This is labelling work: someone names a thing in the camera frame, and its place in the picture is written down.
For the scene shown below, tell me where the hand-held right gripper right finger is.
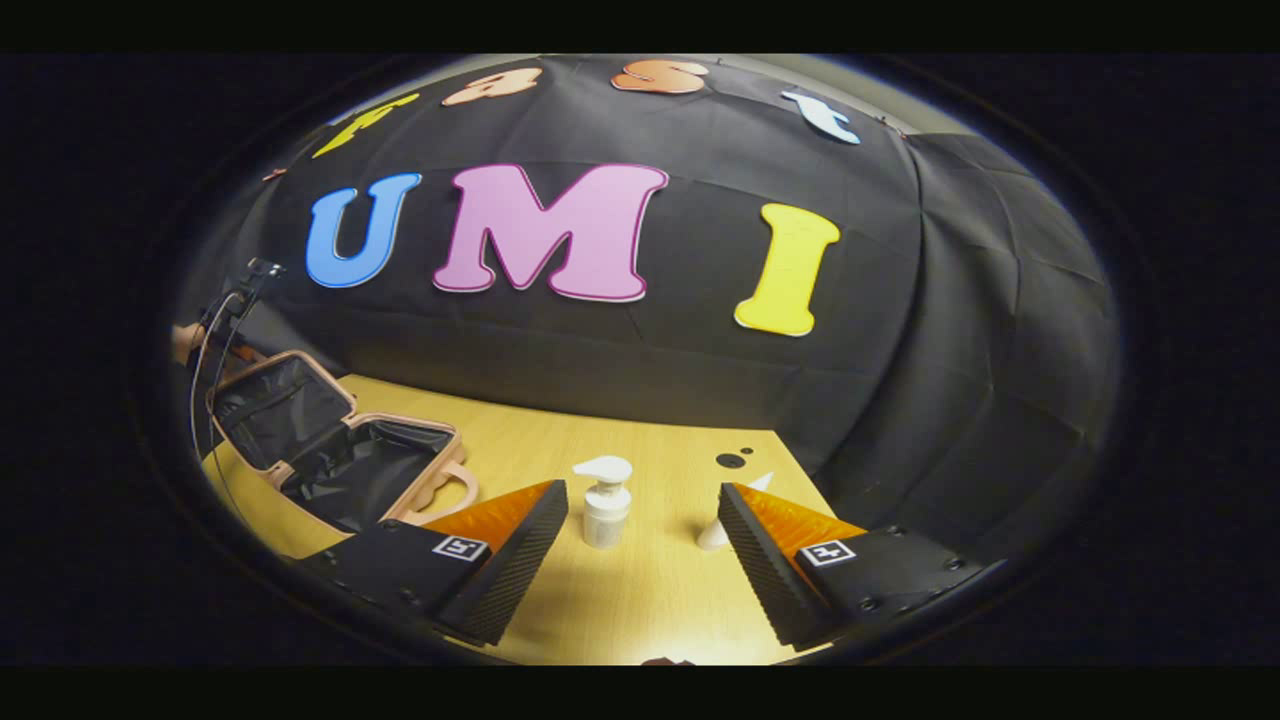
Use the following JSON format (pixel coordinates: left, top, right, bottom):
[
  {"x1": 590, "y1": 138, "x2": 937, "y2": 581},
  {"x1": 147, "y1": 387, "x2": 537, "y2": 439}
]
[{"x1": 717, "y1": 482, "x2": 1004, "y2": 651}]

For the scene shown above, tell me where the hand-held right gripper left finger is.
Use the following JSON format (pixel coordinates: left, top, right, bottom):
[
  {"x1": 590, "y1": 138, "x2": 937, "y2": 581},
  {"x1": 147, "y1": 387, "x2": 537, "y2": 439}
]
[{"x1": 295, "y1": 479, "x2": 570, "y2": 648}]

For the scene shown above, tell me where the white pump bottle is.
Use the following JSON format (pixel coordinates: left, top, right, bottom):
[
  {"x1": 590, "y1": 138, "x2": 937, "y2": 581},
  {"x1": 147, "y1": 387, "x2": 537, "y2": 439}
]
[{"x1": 571, "y1": 454, "x2": 635, "y2": 550}]

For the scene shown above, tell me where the pink suitcase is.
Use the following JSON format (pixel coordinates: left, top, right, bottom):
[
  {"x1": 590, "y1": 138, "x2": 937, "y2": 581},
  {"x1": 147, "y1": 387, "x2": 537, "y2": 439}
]
[{"x1": 204, "y1": 349, "x2": 481, "y2": 538}]

